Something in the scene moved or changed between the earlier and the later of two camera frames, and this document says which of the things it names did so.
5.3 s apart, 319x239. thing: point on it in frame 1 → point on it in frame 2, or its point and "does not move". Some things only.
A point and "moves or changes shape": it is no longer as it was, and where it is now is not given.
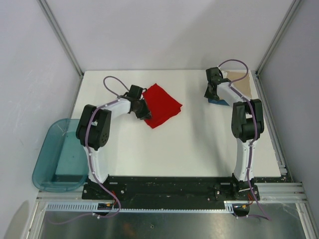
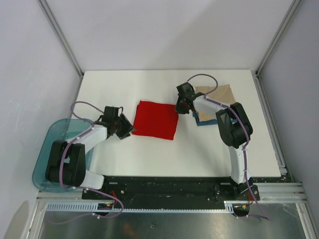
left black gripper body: (142, 111) → (122, 127)
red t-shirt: (161, 105) → (156, 119)
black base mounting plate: (139, 192) does not move
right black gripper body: (211, 95) → (180, 106)
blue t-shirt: (220, 102) moves or changes shape
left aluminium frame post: (60, 35) does not move
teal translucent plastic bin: (62, 163) does not move
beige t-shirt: (241, 86) → (224, 95)
